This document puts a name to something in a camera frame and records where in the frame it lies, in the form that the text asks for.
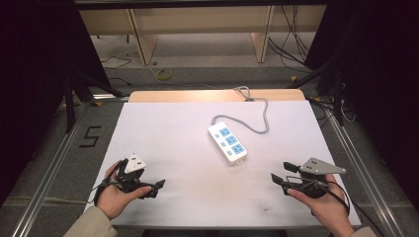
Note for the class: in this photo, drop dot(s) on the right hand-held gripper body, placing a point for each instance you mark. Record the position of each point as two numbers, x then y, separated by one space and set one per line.
318 167

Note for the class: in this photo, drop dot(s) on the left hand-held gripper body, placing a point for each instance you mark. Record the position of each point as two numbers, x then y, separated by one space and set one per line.
134 164

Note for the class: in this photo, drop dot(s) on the person's left hand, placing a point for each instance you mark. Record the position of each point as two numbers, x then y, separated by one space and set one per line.
113 199

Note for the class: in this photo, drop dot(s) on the person's right hand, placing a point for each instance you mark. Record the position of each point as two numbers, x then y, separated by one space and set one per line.
329 207

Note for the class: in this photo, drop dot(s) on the white power strip blue sockets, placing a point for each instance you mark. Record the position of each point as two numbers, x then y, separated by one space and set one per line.
227 142

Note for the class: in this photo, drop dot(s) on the black metal stand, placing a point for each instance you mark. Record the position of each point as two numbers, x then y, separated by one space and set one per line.
337 95
70 98

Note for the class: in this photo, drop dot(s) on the black curtain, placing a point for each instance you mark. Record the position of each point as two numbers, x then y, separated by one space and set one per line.
382 82
36 65

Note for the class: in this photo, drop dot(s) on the aluminium floor rail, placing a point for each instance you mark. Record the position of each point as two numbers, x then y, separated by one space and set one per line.
365 171
49 171

